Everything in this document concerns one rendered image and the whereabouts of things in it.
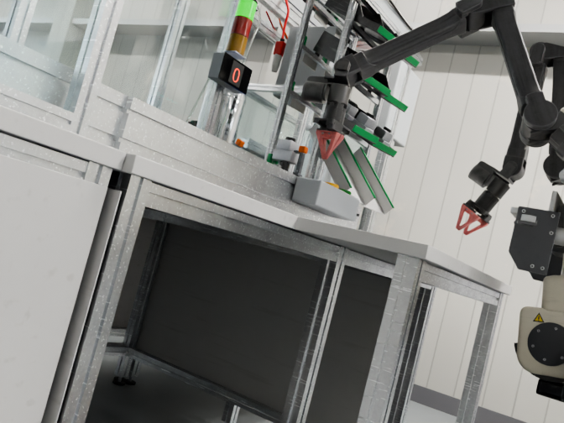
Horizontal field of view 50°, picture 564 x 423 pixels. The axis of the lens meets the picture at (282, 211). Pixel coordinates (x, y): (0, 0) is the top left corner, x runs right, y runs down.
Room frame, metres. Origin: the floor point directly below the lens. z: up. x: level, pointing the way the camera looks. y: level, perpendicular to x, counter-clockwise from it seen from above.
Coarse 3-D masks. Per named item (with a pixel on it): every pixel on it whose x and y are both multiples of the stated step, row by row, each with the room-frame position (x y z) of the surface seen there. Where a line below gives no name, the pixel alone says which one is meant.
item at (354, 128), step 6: (312, 102) 1.96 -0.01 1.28; (354, 102) 2.01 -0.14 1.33; (348, 120) 1.84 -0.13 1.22; (348, 126) 1.84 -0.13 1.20; (354, 126) 1.82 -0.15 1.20; (354, 132) 1.84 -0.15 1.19; (360, 132) 1.85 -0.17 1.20; (366, 132) 1.86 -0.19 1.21; (366, 138) 1.88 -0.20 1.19; (372, 138) 1.90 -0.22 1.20; (378, 138) 1.91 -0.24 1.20
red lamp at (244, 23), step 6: (234, 18) 1.60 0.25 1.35; (240, 18) 1.59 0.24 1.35; (246, 18) 1.59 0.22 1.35; (234, 24) 1.59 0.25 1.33; (240, 24) 1.59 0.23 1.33; (246, 24) 1.59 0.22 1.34; (234, 30) 1.59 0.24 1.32; (240, 30) 1.59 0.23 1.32; (246, 30) 1.59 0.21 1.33; (246, 36) 1.60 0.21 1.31
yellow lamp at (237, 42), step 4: (232, 36) 1.59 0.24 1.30; (236, 36) 1.59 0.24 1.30; (240, 36) 1.59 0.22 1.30; (244, 36) 1.60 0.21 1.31; (228, 40) 1.60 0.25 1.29; (232, 40) 1.59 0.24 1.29; (236, 40) 1.59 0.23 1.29; (240, 40) 1.59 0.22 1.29; (244, 40) 1.60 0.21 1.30; (228, 44) 1.60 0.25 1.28; (232, 44) 1.59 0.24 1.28; (236, 44) 1.59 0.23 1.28; (240, 44) 1.59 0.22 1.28; (244, 44) 1.60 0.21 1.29; (228, 48) 1.59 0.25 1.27; (232, 48) 1.59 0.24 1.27; (236, 48) 1.59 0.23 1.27; (240, 48) 1.59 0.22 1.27; (244, 48) 1.61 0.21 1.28; (240, 52) 1.59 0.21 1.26
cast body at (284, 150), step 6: (288, 138) 1.69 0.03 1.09; (294, 138) 1.69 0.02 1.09; (282, 144) 1.69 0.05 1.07; (288, 144) 1.68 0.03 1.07; (294, 144) 1.69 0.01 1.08; (276, 150) 1.70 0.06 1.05; (282, 150) 1.68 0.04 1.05; (288, 150) 1.67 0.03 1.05; (276, 156) 1.69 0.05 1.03; (282, 156) 1.68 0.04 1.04; (288, 156) 1.67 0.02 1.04; (294, 156) 1.68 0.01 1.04; (288, 162) 1.69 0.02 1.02; (294, 162) 1.68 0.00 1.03
